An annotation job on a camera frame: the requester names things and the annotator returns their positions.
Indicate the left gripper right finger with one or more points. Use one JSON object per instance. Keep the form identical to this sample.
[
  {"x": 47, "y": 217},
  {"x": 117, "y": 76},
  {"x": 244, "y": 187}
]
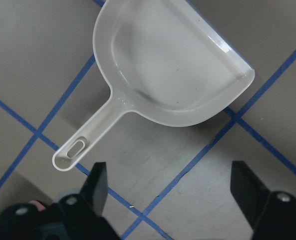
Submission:
[{"x": 271, "y": 214}]

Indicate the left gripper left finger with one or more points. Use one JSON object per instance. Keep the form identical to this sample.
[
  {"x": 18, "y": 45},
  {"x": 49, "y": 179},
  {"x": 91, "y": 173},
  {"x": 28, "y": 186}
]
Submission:
[{"x": 81, "y": 213}]

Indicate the beige plastic dustpan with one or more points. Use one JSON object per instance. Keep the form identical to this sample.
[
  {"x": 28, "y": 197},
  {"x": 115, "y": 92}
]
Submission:
[{"x": 162, "y": 60}]

